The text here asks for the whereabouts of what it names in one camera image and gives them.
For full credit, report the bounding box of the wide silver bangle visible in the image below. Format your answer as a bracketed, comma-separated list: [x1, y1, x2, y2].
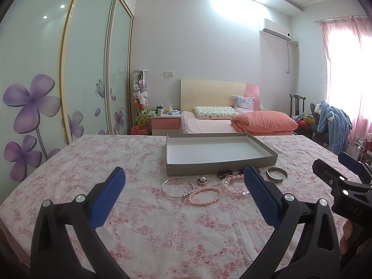
[266, 167, 288, 183]

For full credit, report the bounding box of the large pink bead bracelet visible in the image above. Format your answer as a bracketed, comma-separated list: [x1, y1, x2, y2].
[221, 174, 252, 200]

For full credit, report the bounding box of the small pink pearl bracelet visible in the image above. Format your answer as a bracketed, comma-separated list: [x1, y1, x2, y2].
[186, 186, 223, 207]

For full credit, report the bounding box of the thin silver bangle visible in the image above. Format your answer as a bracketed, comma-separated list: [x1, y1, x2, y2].
[161, 177, 195, 200]

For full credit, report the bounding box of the right hand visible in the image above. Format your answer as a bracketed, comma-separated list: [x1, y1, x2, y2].
[339, 220, 353, 256]

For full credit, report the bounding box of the blue plush robe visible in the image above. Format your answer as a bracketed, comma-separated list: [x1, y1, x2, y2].
[317, 100, 352, 155]

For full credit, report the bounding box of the pink curtain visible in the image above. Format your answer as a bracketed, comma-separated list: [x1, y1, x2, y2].
[319, 17, 371, 142]

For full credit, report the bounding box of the dark wooden chair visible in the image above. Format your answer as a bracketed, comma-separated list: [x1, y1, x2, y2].
[289, 94, 306, 118]

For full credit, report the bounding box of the folded salmon duvet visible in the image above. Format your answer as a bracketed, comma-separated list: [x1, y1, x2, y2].
[231, 111, 298, 136]

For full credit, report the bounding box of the floral pink tablecloth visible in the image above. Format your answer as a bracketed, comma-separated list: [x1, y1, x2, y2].
[0, 133, 364, 279]

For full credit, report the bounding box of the purple patterned pillow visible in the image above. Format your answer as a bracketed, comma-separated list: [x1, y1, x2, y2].
[233, 95, 255, 113]

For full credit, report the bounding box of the floral white pillow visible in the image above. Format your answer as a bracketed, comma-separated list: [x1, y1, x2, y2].
[194, 106, 238, 120]

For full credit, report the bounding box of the grey cardboard tray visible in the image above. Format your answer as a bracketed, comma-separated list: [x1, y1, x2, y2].
[166, 133, 278, 176]

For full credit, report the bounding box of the red waste basket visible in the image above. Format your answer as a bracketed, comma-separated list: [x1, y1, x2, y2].
[130, 125, 148, 135]

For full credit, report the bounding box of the bed with pink sheet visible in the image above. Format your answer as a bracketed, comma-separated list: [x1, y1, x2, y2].
[179, 110, 295, 136]

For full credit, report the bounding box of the white air conditioner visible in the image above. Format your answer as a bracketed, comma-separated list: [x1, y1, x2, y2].
[260, 18, 292, 42]

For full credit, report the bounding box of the beige pink headboard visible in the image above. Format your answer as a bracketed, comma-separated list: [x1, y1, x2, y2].
[180, 79, 262, 112]

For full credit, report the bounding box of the pink bedside table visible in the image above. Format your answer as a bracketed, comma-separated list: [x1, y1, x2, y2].
[149, 115, 181, 136]

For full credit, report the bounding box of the plush toy display tube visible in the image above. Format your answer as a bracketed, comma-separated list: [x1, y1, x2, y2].
[132, 70, 148, 127]

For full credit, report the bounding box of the sliding wardrobe with flowers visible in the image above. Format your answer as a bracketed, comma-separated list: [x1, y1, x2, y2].
[1, 0, 134, 197]

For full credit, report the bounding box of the black bead bracelet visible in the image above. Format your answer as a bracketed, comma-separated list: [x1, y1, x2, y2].
[216, 169, 242, 180]

